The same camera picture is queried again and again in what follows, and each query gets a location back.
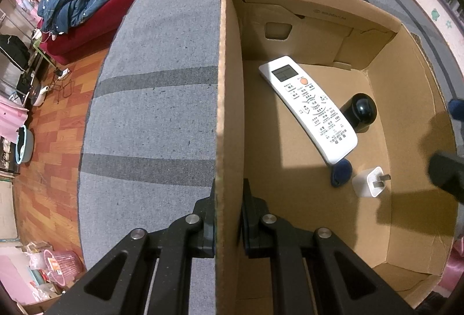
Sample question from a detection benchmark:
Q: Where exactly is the black bag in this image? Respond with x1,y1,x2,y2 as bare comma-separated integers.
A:
0,34,30,71

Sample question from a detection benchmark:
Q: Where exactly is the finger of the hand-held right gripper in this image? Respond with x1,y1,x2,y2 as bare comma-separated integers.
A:
429,151,464,204
447,97,464,122

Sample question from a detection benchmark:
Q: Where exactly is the red sofa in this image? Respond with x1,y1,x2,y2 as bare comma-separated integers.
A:
38,0,178,65

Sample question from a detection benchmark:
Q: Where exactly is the white plastic bag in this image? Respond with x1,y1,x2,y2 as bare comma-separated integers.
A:
27,248,49,274

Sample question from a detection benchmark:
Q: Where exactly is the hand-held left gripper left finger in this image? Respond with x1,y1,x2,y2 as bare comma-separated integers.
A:
43,179,217,315

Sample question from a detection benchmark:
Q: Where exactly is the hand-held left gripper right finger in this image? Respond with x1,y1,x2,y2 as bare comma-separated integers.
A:
241,178,417,315

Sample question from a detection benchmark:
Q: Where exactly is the light blue basin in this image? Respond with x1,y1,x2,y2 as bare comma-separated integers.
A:
14,126,35,165

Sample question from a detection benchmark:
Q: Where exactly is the dark blue round object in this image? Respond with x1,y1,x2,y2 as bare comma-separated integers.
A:
330,159,353,188

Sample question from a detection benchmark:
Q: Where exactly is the white remote control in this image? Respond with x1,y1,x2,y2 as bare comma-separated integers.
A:
258,56,359,166

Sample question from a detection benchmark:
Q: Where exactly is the black wire stand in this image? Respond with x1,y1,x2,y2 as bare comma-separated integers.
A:
54,79,74,100

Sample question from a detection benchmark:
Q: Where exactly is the grey plaid blanket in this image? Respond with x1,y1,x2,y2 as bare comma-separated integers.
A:
78,0,464,315

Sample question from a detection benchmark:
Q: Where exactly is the small white charger plug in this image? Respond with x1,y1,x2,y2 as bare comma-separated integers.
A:
351,166,392,199

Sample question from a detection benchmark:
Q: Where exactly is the black round-top cylinder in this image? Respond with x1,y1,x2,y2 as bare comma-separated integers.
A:
340,93,378,134

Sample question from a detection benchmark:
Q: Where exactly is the pink shiny cloth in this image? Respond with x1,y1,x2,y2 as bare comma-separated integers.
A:
435,246,462,297

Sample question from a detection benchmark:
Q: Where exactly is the white kettle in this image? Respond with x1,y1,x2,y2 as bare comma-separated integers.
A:
32,85,50,105

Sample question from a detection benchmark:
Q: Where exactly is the pink laundry basket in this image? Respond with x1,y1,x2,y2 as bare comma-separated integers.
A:
43,250,87,289

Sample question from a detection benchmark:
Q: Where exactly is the pink curtain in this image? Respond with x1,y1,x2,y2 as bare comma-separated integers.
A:
0,101,30,142

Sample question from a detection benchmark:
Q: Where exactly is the dark cluttered shelf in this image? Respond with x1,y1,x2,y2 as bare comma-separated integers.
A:
0,135,19,178

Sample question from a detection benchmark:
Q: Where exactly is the brown cardboard box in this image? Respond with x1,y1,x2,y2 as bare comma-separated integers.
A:
214,0,458,315

